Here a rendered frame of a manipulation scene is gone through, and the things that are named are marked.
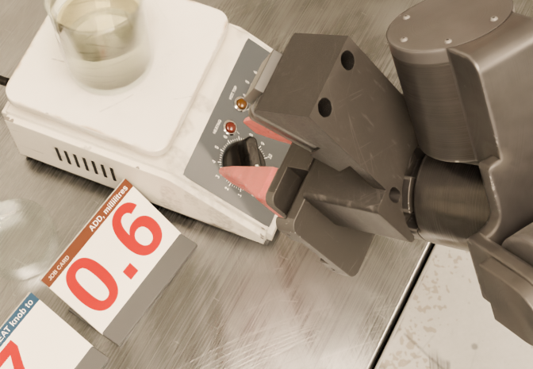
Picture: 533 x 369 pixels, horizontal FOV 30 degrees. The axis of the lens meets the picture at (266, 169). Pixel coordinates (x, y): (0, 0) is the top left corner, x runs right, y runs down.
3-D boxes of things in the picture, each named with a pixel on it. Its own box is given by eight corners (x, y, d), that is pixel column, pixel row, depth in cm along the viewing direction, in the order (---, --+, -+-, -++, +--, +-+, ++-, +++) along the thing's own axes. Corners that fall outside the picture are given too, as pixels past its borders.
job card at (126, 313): (197, 246, 71) (194, 224, 67) (119, 347, 68) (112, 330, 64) (129, 201, 72) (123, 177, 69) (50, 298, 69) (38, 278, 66)
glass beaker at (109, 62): (132, 116, 66) (116, 46, 58) (47, 83, 67) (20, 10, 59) (177, 34, 69) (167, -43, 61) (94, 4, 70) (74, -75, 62)
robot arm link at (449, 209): (376, 151, 48) (500, 172, 43) (440, 90, 51) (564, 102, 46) (412, 262, 51) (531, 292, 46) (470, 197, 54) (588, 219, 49)
